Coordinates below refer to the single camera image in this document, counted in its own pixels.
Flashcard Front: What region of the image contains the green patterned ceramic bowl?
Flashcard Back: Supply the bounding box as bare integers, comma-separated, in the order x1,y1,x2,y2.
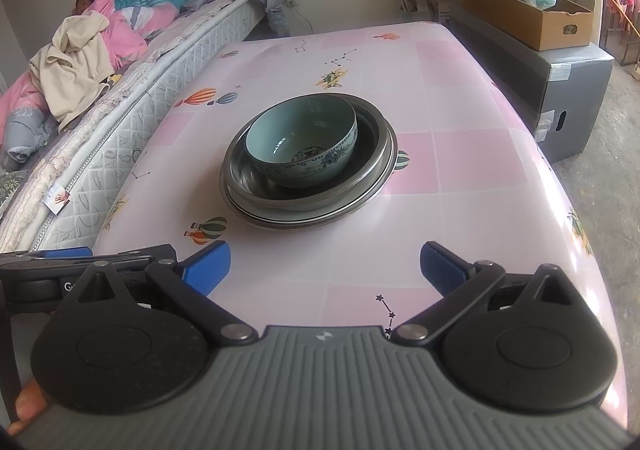
245,93,359,189

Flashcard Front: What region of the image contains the cream garment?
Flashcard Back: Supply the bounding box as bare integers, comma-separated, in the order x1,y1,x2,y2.
29,12,113,126

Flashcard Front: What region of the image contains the grey carton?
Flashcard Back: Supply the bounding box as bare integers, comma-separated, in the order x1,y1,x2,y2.
447,4,614,162

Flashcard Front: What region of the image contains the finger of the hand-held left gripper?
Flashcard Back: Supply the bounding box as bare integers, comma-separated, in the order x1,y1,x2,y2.
0,244,177,276
0,247,96,265

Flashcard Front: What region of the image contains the deep steel bowl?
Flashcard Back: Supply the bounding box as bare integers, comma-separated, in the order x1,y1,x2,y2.
232,95,388,203

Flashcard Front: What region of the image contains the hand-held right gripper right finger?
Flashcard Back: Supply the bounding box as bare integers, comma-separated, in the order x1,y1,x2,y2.
392,241,573,347

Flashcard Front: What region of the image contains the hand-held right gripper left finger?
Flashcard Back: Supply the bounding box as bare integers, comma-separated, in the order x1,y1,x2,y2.
77,240,258,347

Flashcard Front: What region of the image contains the long brown cardboard box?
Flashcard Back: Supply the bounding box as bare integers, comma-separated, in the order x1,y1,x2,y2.
461,0,594,52

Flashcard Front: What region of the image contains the white quilted mattress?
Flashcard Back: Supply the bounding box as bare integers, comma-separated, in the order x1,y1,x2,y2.
0,0,266,253

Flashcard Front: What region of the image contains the wide steel bowl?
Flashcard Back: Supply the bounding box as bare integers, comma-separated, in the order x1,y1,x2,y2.
222,92,396,224
220,92,399,233

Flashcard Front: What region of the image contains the grey floral pillow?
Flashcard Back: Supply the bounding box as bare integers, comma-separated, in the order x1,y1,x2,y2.
2,105,58,166

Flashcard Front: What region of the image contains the person's left hand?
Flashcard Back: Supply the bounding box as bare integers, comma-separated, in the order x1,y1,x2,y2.
6,377,49,436

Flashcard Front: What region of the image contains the mattress label tag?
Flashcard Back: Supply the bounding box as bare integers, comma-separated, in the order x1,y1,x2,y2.
44,184,71,215

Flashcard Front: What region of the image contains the green leaf print cloth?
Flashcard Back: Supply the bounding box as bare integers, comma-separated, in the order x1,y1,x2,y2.
0,170,28,216

